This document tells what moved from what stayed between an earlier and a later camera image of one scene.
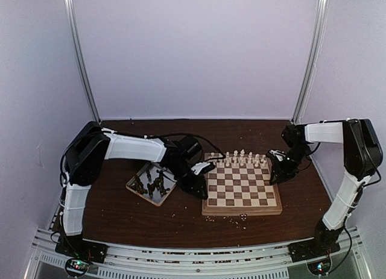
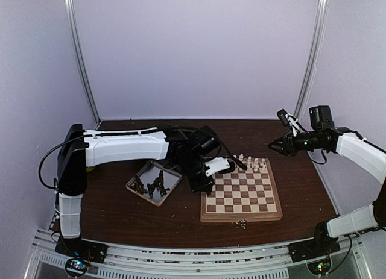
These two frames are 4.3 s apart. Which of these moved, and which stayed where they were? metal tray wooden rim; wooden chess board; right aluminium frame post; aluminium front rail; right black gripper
Moved: wooden chess board; right black gripper
Stayed: metal tray wooden rim; aluminium front rail; right aluminium frame post
